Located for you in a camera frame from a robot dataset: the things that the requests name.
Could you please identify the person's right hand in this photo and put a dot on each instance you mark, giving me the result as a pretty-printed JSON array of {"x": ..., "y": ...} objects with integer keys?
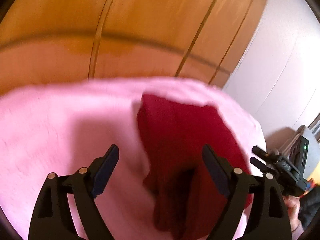
[{"x": 293, "y": 206}]

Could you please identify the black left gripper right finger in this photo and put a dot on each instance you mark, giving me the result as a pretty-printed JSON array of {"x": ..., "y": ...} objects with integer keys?
[{"x": 268, "y": 218}]

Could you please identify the dark red garment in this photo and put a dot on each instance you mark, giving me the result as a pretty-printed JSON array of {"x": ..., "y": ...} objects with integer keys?
[{"x": 188, "y": 203}]

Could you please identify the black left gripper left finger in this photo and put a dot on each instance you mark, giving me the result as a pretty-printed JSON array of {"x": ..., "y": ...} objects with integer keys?
[{"x": 52, "y": 218}]

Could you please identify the orange wooden wardrobe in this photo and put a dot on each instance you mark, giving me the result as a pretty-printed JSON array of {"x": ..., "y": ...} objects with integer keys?
[{"x": 54, "y": 41}]

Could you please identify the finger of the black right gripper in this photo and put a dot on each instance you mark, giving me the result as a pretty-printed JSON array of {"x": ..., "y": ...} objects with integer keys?
[
  {"x": 260, "y": 153},
  {"x": 258, "y": 164}
]

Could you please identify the pink bed cover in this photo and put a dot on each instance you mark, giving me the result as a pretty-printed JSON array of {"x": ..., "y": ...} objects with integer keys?
[{"x": 61, "y": 128}]

